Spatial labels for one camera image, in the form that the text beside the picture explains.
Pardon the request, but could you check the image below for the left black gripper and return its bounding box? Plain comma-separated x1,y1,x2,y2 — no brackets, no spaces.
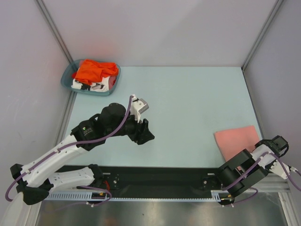
106,110,154,145

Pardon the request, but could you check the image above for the salmon pink t shirt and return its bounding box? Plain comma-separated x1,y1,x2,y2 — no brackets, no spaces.
214,126,260,162

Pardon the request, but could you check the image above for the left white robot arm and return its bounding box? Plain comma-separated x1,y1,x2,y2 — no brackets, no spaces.
10,96,155,205

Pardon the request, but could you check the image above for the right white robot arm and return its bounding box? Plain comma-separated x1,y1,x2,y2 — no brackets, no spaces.
216,136,290,197

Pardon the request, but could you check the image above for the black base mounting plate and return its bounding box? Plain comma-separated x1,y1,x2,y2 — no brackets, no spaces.
56,164,236,200

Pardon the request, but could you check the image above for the white t shirt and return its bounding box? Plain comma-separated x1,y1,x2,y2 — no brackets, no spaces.
71,77,110,92

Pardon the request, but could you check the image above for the red garment in basket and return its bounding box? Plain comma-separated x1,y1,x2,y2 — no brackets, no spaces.
109,76,118,87

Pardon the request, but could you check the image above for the orange t shirt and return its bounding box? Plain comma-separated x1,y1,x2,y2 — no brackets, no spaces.
72,59,119,85

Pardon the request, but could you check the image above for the blue plastic laundry basket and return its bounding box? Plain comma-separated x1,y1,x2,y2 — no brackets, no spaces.
61,59,121,96

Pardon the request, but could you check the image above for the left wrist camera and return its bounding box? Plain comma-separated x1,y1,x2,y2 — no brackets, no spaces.
130,95,149,122

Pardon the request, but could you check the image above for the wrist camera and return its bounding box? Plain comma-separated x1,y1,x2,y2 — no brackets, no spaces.
130,95,149,122
270,135,289,158

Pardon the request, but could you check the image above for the blue slotted cable duct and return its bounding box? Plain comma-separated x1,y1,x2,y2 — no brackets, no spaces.
45,191,110,202

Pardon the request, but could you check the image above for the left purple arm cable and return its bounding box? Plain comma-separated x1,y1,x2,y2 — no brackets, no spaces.
5,95,136,210

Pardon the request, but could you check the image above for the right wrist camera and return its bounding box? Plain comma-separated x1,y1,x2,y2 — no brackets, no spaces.
270,135,289,158

